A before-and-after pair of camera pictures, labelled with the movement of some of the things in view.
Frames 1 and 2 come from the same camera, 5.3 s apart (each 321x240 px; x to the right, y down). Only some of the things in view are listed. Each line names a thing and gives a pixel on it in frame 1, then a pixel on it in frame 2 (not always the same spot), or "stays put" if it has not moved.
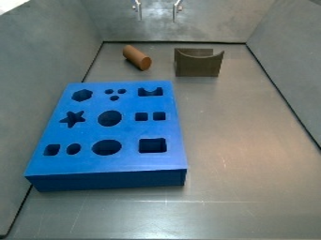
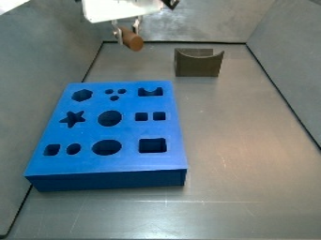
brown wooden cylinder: [137, 58] to [130, 39]
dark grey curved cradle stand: [197, 62] stays put
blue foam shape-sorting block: [111, 138] stays put
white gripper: [138, 8] to [110, 10]
